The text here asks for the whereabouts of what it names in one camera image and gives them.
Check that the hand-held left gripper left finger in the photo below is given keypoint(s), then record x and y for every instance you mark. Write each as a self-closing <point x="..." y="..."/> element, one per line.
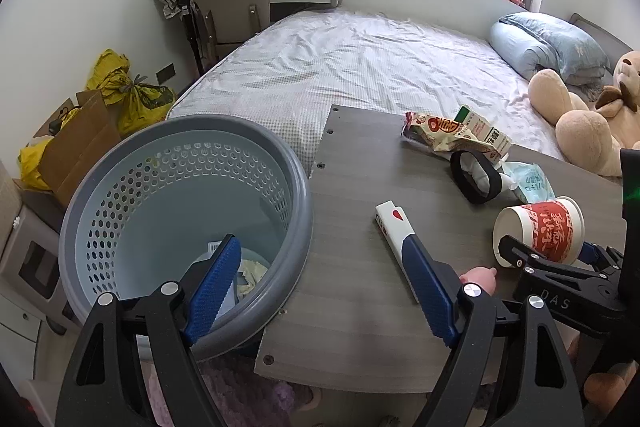
<point x="215" y="287"/>

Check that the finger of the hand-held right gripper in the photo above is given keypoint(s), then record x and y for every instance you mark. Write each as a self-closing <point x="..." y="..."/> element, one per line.
<point x="602" y="257"/>
<point x="512" y="249"/>

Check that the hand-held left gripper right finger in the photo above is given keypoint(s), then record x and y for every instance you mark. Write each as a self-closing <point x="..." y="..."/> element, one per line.
<point x="430" y="287"/>

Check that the red and white paper cup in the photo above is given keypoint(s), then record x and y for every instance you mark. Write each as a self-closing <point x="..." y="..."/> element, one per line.
<point x="545" y="227"/>

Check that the light blue tissue packet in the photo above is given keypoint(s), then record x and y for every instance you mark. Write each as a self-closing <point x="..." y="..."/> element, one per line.
<point x="532" y="182"/>

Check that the white box with red heart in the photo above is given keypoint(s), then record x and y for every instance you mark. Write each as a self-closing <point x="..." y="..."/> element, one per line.
<point x="395" y="222"/>

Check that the grey-blue perforated plastic basket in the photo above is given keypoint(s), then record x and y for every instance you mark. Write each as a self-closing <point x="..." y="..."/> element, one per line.
<point x="150" y="207"/>

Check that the person's right hand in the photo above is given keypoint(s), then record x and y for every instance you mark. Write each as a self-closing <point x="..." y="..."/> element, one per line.
<point x="610" y="389"/>

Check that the crumpled cream paper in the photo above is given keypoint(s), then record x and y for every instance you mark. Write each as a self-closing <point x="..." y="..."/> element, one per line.
<point x="250" y="274"/>

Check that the purple fluffy rug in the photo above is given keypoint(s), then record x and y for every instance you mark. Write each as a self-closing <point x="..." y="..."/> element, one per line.
<point x="240" y="382"/>

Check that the white and green drink carton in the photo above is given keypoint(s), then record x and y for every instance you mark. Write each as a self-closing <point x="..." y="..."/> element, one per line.
<point x="487" y="132"/>

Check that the tan teddy bear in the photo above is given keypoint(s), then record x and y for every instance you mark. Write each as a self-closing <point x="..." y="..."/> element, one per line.
<point x="585" y="127"/>

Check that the red and cream snack wrapper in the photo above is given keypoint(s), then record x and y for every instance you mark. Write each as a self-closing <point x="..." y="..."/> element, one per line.
<point x="440" y="129"/>

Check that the white cabinet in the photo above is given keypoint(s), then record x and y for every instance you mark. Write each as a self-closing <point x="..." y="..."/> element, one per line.
<point x="30" y="267"/>

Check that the yellow plastic bag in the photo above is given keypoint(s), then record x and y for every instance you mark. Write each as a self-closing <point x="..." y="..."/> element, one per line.
<point x="107" y="72"/>
<point x="35" y="162"/>
<point x="145" y="107"/>

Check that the brown cardboard box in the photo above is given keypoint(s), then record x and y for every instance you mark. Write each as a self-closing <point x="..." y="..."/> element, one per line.
<point x="75" y="147"/>

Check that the light blue rolled quilt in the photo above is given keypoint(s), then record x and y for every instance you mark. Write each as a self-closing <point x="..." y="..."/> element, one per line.
<point x="515" y="47"/>

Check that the grey bed headboard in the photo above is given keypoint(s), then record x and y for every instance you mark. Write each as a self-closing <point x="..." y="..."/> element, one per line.
<point x="600" y="32"/>

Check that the bed with checked sheet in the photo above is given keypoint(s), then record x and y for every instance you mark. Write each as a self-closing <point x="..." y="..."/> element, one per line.
<point x="350" y="57"/>

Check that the dark wall socket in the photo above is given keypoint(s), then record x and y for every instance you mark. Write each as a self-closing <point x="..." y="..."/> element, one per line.
<point x="166" y="73"/>

